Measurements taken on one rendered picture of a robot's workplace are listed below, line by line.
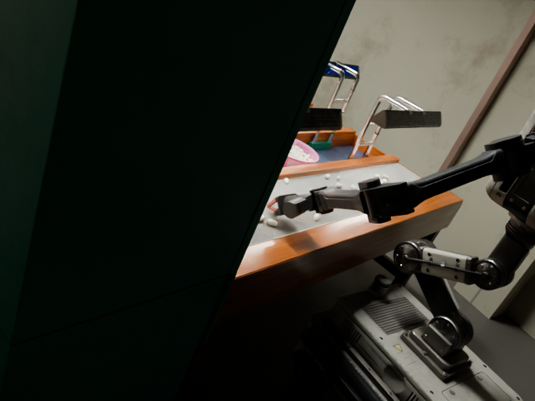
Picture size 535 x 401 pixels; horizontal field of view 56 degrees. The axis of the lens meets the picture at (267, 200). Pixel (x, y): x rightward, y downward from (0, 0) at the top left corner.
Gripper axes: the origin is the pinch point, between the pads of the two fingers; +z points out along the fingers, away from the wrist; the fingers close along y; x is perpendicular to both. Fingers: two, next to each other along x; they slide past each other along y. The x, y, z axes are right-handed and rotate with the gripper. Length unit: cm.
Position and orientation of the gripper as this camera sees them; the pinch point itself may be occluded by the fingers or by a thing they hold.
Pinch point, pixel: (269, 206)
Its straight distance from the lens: 180.9
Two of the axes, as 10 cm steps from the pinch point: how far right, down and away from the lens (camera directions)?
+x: 1.5, 9.9, 0.3
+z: -7.4, 0.9, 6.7
